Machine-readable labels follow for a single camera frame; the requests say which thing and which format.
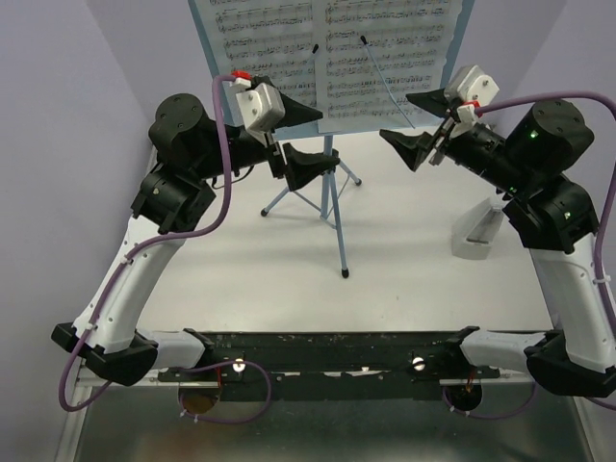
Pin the sheet music page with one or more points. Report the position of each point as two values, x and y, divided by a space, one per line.
372 54
262 38

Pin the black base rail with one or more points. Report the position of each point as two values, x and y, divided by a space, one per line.
330 366

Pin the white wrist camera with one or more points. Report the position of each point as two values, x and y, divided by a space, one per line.
259 101
469 89

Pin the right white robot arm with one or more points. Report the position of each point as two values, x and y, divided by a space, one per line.
557 224

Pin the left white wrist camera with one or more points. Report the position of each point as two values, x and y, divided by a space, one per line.
259 101

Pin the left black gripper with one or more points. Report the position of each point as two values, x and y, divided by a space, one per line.
300 166

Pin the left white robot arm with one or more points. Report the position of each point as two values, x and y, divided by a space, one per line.
192 149

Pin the grey metronome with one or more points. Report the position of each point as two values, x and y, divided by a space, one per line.
473 234

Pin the aluminium frame rail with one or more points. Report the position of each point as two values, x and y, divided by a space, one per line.
86 385

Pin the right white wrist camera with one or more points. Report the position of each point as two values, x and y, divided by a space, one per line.
469 89

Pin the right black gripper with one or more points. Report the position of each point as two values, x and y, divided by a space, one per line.
410 148

